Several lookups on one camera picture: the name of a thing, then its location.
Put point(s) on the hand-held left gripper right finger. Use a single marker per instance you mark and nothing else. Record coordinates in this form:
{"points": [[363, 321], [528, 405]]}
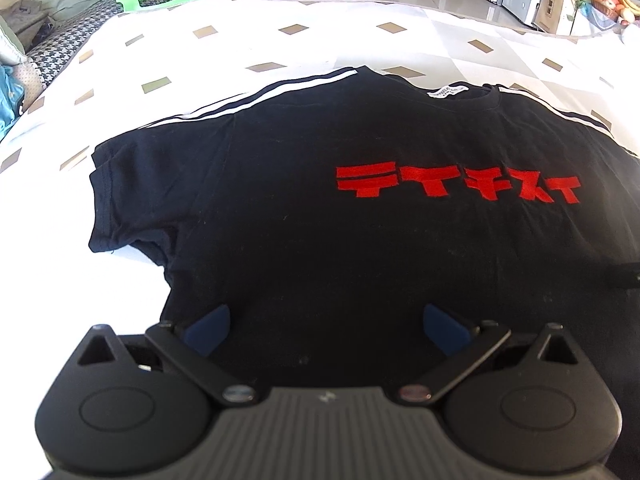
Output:
{"points": [[445, 329]]}

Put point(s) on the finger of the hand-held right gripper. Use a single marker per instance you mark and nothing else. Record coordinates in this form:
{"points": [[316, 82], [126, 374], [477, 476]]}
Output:
{"points": [[625, 276]]}

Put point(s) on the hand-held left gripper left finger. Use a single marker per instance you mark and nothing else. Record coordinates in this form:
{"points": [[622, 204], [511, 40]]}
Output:
{"points": [[207, 329]]}

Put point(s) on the fruit basket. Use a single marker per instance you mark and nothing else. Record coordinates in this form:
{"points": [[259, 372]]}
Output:
{"points": [[615, 5]]}

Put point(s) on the cardboard box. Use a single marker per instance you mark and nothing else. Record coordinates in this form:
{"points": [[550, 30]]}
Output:
{"points": [[555, 10]]}

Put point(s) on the diamond patterned tablecloth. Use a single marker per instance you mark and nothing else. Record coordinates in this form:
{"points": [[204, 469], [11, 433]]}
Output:
{"points": [[250, 35]]}

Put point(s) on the blue printed pyjama top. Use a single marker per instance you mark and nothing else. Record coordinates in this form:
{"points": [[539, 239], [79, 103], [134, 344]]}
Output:
{"points": [[9, 100]]}

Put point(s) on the houndstooth sofa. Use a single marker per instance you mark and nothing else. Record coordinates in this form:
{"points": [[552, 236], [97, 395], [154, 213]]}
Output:
{"points": [[70, 35]]}

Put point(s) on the white cushion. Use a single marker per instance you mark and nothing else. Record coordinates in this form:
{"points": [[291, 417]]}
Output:
{"points": [[10, 40]]}

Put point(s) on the grey garment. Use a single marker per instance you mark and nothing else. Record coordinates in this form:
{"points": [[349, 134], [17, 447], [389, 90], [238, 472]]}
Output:
{"points": [[25, 20]]}

